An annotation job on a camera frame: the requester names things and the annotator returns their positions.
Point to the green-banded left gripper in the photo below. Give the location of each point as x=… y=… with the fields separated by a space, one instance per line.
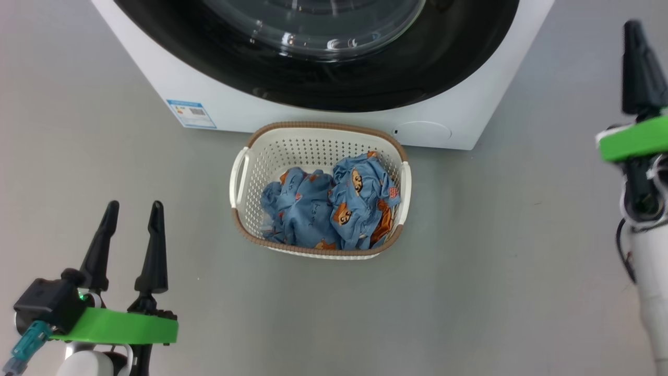
x=125 y=328

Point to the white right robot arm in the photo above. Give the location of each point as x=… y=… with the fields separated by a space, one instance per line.
x=655 y=282

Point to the blue energy label sticker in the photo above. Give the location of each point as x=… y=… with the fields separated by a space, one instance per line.
x=191 y=114

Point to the white front-load washing machine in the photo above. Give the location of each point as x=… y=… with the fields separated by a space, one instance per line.
x=459 y=104

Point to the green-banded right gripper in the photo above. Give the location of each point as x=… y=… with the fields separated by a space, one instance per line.
x=636 y=141

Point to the cream perforated laundry basket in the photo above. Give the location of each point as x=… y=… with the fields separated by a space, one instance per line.
x=292 y=146

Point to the round white filter cover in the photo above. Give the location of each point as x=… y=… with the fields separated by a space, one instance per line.
x=425 y=133

